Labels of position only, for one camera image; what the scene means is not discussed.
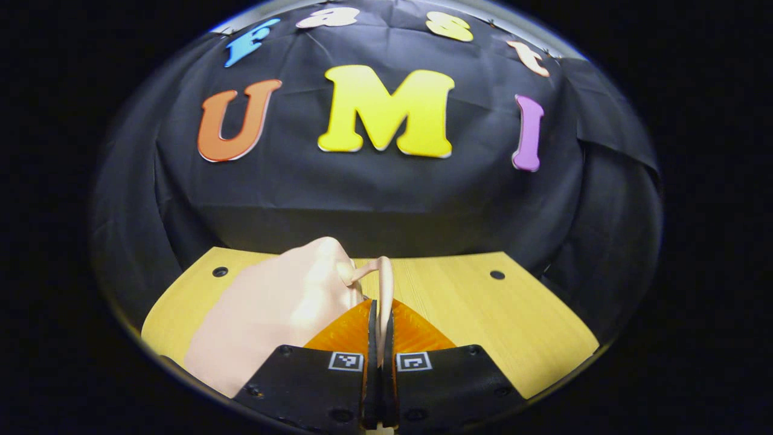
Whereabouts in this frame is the black backdrop cloth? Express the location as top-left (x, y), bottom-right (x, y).
top-left (89, 0), bottom-right (664, 345)

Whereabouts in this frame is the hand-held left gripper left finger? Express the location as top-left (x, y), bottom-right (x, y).
top-left (233, 299), bottom-right (380, 431)

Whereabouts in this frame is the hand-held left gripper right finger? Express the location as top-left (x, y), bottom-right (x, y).
top-left (380, 299), bottom-right (527, 430)

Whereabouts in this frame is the pale pink suitcase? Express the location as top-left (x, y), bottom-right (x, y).
top-left (183, 236), bottom-right (396, 399)

